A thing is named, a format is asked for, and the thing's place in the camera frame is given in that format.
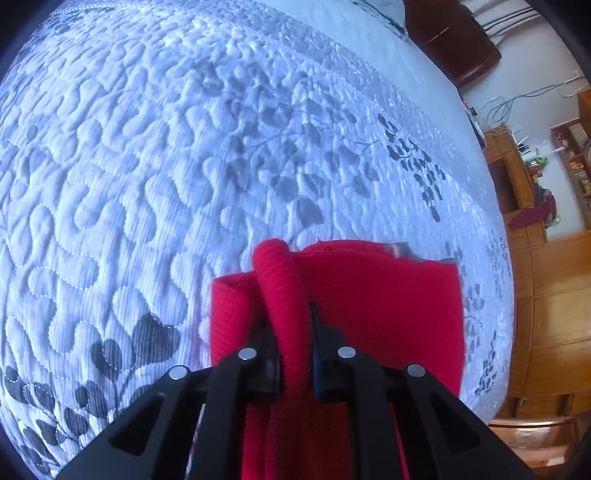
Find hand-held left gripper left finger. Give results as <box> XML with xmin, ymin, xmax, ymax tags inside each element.
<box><xmin>55</xmin><ymin>323</ymin><xmax>283</xmax><ymax>480</ymax></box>

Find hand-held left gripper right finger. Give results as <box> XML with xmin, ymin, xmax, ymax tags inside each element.
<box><xmin>308</xmin><ymin>302</ymin><xmax>539</xmax><ymax>480</ymax></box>

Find red knitted sweater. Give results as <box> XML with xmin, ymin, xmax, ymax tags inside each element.
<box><xmin>210</xmin><ymin>239</ymin><xmax>465</xmax><ymax>480</ymax></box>

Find wooden cabinet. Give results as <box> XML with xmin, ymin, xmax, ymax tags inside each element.
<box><xmin>482</xmin><ymin>122</ymin><xmax>591</xmax><ymax>407</ymax></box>

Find white grey quilted bedspread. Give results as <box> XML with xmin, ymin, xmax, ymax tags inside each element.
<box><xmin>0</xmin><ymin>0</ymin><xmax>515</xmax><ymax>480</ymax></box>

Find dark red cloth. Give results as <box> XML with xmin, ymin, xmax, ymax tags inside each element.
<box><xmin>507</xmin><ymin>188</ymin><xmax>558</xmax><ymax>230</ymax></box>

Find light blue bed sheet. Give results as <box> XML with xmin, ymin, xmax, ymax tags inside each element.
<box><xmin>259</xmin><ymin>0</ymin><xmax>485</xmax><ymax>153</ymax></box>

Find light blue pillow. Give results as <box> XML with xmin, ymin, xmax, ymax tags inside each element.
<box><xmin>355</xmin><ymin>0</ymin><xmax>410</xmax><ymax>41</ymax></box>

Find wooden wall shelf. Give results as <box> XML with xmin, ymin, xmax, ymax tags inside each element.
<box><xmin>551</xmin><ymin>90</ymin><xmax>591</xmax><ymax>204</ymax></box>

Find tangled wall cables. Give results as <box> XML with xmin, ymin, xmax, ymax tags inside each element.
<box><xmin>478</xmin><ymin>69</ymin><xmax>588</xmax><ymax>134</ymax></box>

